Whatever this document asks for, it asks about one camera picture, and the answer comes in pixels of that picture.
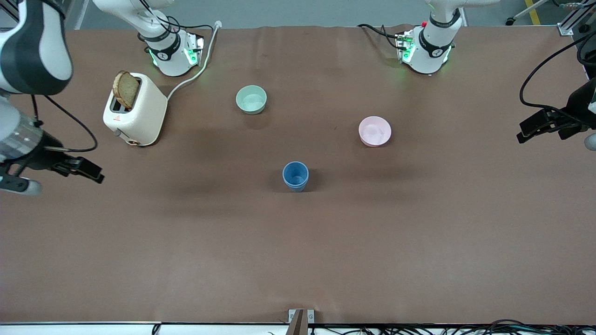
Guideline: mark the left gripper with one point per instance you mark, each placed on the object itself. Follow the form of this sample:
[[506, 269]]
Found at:
[[578, 105]]

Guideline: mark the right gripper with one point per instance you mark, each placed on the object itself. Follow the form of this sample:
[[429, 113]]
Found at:
[[41, 157]]

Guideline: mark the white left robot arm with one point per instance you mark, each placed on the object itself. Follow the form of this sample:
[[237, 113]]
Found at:
[[430, 58]]

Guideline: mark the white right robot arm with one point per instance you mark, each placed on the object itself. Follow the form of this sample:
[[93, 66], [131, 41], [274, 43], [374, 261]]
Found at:
[[37, 56]]

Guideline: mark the cream white toaster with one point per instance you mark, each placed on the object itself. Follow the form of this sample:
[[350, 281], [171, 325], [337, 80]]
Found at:
[[146, 116]]

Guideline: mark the brown bread slice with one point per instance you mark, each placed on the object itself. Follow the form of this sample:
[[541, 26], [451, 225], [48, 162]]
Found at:
[[125, 90]]

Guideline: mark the wheeled stand leg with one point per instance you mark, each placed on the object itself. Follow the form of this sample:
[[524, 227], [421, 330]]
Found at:
[[511, 21]]

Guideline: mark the base connector block green light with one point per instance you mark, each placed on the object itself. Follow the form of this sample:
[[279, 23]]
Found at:
[[194, 49], [406, 46]]

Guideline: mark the pink bowl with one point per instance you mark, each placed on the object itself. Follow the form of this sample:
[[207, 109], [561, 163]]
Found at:
[[375, 131]]

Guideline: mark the green bowl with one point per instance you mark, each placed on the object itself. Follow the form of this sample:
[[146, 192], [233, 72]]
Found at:
[[251, 100]]

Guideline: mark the brown table cover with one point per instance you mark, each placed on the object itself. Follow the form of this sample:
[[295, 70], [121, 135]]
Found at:
[[298, 256]]

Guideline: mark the aluminium frame post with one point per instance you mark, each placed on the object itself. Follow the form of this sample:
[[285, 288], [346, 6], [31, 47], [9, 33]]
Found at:
[[570, 23]]

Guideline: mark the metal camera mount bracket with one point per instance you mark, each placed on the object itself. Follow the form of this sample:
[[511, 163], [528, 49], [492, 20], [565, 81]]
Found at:
[[293, 317]]

